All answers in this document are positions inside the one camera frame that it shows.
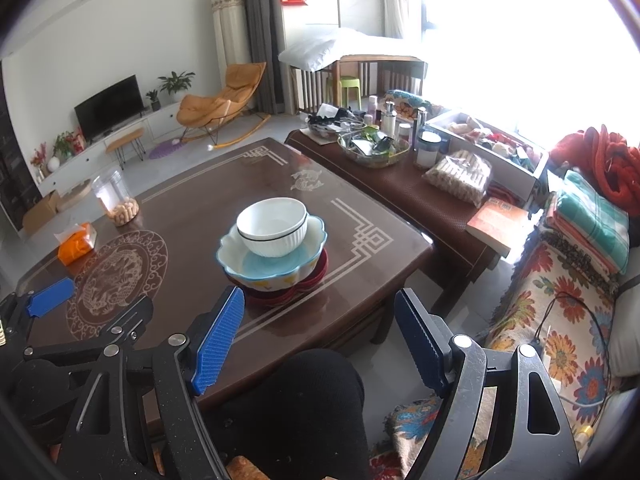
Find purple round floor mat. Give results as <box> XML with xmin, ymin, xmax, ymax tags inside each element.
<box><xmin>149</xmin><ymin>140</ymin><xmax>183</xmax><ymax>160</ymax></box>

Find floral tissue box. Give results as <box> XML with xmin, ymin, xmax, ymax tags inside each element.
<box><xmin>385</xmin><ymin>89</ymin><xmax>426</xmax><ymax>121</ymax></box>

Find white storage box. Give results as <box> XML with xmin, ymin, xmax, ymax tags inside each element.
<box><xmin>425</xmin><ymin>109</ymin><xmax>548</xmax><ymax>201</ymax></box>

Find round beige floor cushion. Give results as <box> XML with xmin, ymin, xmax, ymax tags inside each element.
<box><xmin>55</xmin><ymin>180</ymin><xmax>93</xmax><ymax>211</ymax></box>

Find blue scalloped bowl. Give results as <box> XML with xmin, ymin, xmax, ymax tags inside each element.
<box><xmin>217</xmin><ymin>215</ymin><xmax>328</xmax><ymax>293</ymax></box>

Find low brown side table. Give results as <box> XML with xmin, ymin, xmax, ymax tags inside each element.
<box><xmin>285</xmin><ymin>127</ymin><xmax>501</xmax><ymax>321</ymax></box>

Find wooden bench black legs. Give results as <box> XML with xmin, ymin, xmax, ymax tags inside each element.
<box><xmin>105</xmin><ymin>129</ymin><xmax>146</xmax><ymax>168</ymax></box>

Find red flowers in vase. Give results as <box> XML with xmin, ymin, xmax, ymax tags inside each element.
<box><xmin>30</xmin><ymin>142</ymin><xmax>48</xmax><ymax>178</ymax></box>

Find orange rocking chair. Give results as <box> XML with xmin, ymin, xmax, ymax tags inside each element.
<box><xmin>177</xmin><ymin>62</ymin><xmax>271</xmax><ymax>151</ymax></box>

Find large leafy potted plant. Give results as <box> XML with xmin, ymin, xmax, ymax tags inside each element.
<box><xmin>158</xmin><ymin>71</ymin><xmax>196</xmax><ymax>103</ymax></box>

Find black glass display cabinet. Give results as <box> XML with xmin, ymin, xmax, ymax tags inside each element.
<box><xmin>0</xmin><ymin>75</ymin><xmax>43</xmax><ymax>231</ymax></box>

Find wooden railed crib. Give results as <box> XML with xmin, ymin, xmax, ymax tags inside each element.
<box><xmin>290</xmin><ymin>55</ymin><xmax>428</xmax><ymax>111</ymax></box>

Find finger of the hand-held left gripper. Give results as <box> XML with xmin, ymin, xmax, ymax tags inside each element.
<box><xmin>22</xmin><ymin>296</ymin><xmax>153</xmax><ymax>358</ymax></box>
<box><xmin>0</xmin><ymin>277</ymin><xmax>76</xmax><ymax>346</ymax></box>

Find floral printed blanket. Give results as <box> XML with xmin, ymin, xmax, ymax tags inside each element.
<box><xmin>370</xmin><ymin>220</ymin><xmax>640</xmax><ymax>480</ymax></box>

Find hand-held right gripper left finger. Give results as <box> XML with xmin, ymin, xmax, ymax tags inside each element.
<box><xmin>60</xmin><ymin>285</ymin><xmax>246</xmax><ymax>480</ymax></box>

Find black cable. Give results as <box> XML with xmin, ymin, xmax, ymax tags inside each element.
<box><xmin>535</xmin><ymin>290</ymin><xmax>621</xmax><ymax>396</ymax></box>

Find plain white bowl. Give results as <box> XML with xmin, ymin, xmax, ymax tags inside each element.
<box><xmin>236</xmin><ymin>198</ymin><xmax>308</xmax><ymax>238</ymax></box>

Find bushy green potted plant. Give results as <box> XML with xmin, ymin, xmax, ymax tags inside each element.
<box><xmin>52</xmin><ymin>132</ymin><xmax>76</xmax><ymax>158</ymax></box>

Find bag of biscuits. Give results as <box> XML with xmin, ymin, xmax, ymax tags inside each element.
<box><xmin>422</xmin><ymin>152</ymin><xmax>493</xmax><ymax>206</ymax></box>

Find green plastic stool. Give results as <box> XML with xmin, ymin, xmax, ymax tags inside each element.
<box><xmin>339</xmin><ymin>76</ymin><xmax>362</xmax><ymax>108</ymax></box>

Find folded striped blankets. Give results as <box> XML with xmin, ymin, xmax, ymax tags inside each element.
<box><xmin>550</xmin><ymin>170</ymin><xmax>630</xmax><ymax>276</ymax></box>

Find black television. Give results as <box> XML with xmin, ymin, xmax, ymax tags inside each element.
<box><xmin>74</xmin><ymin>75</ymin><xmax>145</xmax><ymax>142</ymax></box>

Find red knitted garment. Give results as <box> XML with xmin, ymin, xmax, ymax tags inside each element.
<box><xmin>550</xmin><ymin>125</ymin><xmax>640</xmax><ymax>206</ymax></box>

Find white cushion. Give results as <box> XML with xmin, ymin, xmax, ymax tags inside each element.
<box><xmin>607</xmin><ymin>280</ymin><xmax>640</xmax><ymax>377</ymax></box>

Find cardboard box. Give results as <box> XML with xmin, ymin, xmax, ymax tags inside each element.
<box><xmin>22</xmin><ymin>190</ymin><xmax>61</xmax><ymax>236</ymax></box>

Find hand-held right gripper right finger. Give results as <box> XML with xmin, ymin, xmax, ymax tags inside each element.
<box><xmin>394</xmin><ymin>287</ymin><xmax>581</xmax><ymax>480</ymax></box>

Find orange tissue pack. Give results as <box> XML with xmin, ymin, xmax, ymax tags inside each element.
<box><xmin>52</xmin><ymin>222</ymin><xmax>98</xmax><ymax>266</ymax></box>

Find cloth-covered standing air conditioner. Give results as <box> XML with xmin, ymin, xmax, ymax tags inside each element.
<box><xmin>210</xmin><ymin>0</ymin><xmax>251</xmax><ymax>68</ymax></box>

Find white ribbed bowl black rim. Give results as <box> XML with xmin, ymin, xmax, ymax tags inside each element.
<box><xmin>239</xmin><ymin>227</ymin><xmax>308</xmax><ymax>259</ymax></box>

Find glass bowl of clutter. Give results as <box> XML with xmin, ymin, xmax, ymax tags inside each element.
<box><xmin>337</xmin><ymin>129</ymin><xmax>411</xmax><ymax>168</ymax></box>

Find white television cabinet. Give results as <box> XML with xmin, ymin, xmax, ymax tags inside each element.
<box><xmin>35</xmin><ymin>102</ymin><xmax>183</xmax><ymax>196</ymax></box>

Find clear plastic snack jar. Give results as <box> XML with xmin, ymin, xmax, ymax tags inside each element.
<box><xmin>91</xmin><ymin>170</ymin><xmax>140</xmax><ymax>226</ymax></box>

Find grey curtain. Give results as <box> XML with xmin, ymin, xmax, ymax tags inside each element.
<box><xmin>232</xmin><ymin>0</ymin><xmax>288</xmax><ymax>116</ymax></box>

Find white pillow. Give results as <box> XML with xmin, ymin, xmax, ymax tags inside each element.
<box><xmin>278</xmin><ymin>27</ymin><xmax>361</xmax><ymax>73</ymax></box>

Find orange book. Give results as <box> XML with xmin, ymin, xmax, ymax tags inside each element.
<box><xmin>466</xmin><ymin>197</ymin><xmax>531</xmax><ymax>256</ymax></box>

